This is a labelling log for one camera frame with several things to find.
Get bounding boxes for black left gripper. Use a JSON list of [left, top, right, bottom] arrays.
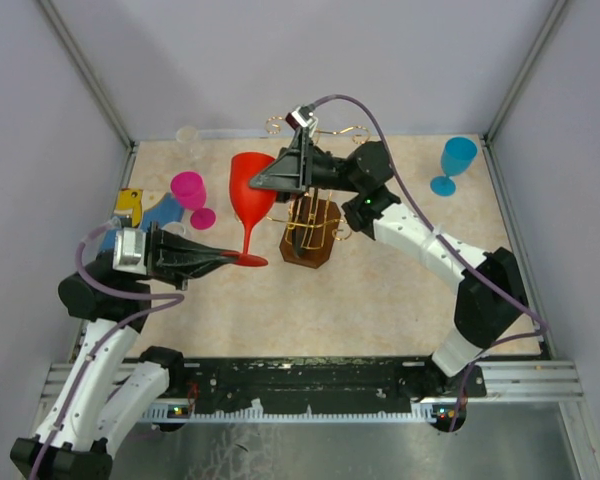
[[117, 218, 240, 289]]

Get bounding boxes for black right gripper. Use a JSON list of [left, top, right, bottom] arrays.
[[240, 129, 361, 206]]

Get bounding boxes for clear wine glass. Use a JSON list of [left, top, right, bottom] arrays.
[[176, 125, 202, 161], [162, 221, 188, 238]]

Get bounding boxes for red plastic wine glass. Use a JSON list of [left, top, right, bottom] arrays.
[[223, 152, 276, 267]]

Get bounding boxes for magenta plastic wine glass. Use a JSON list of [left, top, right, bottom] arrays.
[[170, 171, 216, 230]]

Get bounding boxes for cyan plastic wine glass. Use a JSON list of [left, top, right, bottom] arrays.
[[430, 136, 478, 197]]

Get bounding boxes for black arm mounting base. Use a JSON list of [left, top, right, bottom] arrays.
[[129, 355, 487, 434]]

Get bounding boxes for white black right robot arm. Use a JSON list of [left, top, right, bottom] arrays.
[[249, 128, 528, 396]]

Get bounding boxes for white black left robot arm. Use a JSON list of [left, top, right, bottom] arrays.
[[10, 218, 241, 479]]

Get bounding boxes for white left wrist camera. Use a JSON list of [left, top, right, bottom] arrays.
[[112, 228, 147, 276]]

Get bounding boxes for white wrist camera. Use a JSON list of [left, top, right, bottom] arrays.
[[112, 228, 147, 276], [285, 104, 318, 131]]

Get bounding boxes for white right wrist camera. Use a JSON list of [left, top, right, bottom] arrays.
[[285, 104, 318, 131]]

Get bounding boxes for gold wire wine glass rack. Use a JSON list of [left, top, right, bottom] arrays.
[[267, 116, 366, 269]]

